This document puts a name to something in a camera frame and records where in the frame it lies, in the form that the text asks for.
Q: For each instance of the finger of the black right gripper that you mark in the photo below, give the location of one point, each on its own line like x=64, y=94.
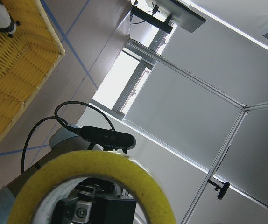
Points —
x=105, y=209

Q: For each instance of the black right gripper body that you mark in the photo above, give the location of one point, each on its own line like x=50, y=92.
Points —
x=93, y=189

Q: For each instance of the yellow tape roll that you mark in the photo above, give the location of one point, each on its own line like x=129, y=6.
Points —
x=45, y=185

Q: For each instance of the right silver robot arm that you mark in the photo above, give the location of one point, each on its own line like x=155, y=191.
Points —
x=61, y=142

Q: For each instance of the yellow woven basket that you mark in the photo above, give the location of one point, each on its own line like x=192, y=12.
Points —
x=26, y=60

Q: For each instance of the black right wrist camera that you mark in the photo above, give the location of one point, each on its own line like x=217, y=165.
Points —
x=108, y=138

